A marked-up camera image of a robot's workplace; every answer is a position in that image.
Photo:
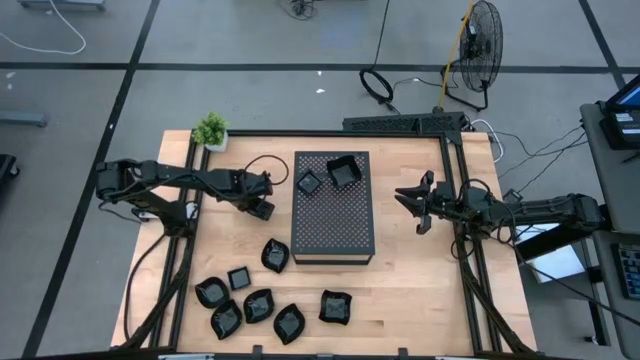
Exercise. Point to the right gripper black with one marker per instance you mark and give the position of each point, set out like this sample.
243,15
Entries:
441,202

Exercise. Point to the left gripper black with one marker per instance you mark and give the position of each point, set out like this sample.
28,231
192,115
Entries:
257,187

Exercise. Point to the small black square plate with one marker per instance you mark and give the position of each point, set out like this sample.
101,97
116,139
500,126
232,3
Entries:
239,278
309,183
265,211

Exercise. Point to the black leaf-shaped plate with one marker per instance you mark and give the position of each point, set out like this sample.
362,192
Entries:
258,306
289,324
212,293
275,256
226,319

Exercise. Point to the black wavy square plate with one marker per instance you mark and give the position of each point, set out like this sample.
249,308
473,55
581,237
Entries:
335,307
344,175

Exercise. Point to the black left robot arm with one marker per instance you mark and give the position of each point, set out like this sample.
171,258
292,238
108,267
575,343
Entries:
200,177

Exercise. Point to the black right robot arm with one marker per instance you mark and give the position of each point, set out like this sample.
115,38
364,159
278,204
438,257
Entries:
550,211

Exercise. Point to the green plant in white pot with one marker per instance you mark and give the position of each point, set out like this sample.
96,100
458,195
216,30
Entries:
211,130

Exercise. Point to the black perforated tray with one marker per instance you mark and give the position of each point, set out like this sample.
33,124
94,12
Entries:
400,123

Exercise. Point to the black perforated metal shelf riser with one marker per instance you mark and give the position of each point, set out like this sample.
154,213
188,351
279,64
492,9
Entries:
332,225

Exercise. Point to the white box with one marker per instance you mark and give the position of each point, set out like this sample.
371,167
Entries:
555,262

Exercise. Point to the black support beam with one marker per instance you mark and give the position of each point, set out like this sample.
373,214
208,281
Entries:
565,240

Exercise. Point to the black floor fan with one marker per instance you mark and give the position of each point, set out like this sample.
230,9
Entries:
481,47

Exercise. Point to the grey desk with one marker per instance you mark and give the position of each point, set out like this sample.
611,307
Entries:
615,185
612,320

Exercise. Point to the black laptop with screen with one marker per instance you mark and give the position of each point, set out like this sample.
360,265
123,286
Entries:
622,125

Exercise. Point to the black keypad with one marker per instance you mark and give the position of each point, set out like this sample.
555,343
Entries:
631,272

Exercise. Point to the grey floor bar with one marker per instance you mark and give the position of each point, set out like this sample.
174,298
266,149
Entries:
22,119

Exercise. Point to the black floor object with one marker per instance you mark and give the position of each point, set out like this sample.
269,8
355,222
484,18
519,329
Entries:
6,167

